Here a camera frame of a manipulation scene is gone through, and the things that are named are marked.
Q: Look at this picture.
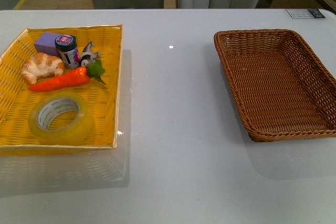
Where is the yellow packing tape roll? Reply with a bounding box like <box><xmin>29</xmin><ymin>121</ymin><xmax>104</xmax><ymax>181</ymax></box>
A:
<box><xmin>28</xmin><ymin>92</ymin><xmax>93</xmax><ymax>146</ymax></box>

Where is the brown wicker basket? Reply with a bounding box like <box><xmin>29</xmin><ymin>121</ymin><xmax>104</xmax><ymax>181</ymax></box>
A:
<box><xmin>214</xmin><ymin>29</ymin><xmax>335</xmax><ymax>142</ymax></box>

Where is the yellow woven tray basket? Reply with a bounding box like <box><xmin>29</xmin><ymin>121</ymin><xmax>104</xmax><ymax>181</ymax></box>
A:
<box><xmin>1</xmin><ymin>24</ymin><xmax>123</xmax><ymax>155</ymax></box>

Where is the orange toy carrot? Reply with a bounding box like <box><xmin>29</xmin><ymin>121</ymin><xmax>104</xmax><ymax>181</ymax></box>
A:
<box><xmin>28</xmin><ymin>60</ymin><xmax>106</xmax><ymax>92</ymax></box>

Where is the black white toy dog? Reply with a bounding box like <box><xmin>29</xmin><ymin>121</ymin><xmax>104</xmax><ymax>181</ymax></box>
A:
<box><xmin>79</xmin><ymin>41</ymin><xmax>101</xmax><ymax>67</ymax></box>

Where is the dark jar with pink label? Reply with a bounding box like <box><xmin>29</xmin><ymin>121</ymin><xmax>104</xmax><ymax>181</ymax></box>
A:
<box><xmin>55</xmin><ymin>34</ymin><xmax>80</xmax><ymax>69</ymax></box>

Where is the toy croissant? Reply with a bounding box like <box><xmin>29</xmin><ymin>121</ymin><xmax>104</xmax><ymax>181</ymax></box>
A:
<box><xmin>20</xmin><ymin>52</ymin><xmax>65</xmax><ymax>85</ymax></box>

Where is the purple foam block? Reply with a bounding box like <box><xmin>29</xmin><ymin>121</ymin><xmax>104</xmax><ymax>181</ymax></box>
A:
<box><xmin>34</xmin><ymin>31</ymin><xmax>60</xmax><ymax>57</ymax></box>

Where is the black label sticker on table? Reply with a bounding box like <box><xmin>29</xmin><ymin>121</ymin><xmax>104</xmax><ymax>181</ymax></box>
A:
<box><xmin>286</xmin><ymin>8</ymin><xmax>325</xmax><ymax>19</ymax></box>

